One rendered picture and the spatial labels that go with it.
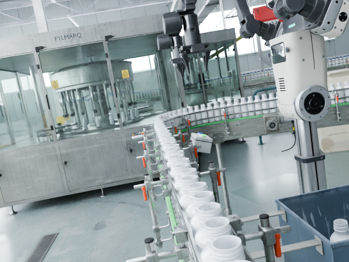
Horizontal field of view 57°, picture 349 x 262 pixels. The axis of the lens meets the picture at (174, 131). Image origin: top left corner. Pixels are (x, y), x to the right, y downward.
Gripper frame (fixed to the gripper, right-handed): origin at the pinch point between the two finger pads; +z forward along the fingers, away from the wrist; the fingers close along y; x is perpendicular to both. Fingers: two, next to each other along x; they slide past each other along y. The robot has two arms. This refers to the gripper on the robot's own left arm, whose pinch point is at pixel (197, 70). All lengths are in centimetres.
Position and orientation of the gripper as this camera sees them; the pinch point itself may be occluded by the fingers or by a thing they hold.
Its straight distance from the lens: 120.2
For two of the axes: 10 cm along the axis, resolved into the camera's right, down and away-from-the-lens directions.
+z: 1.5, 9.8, 1.2
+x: -0.9, -1.1, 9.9
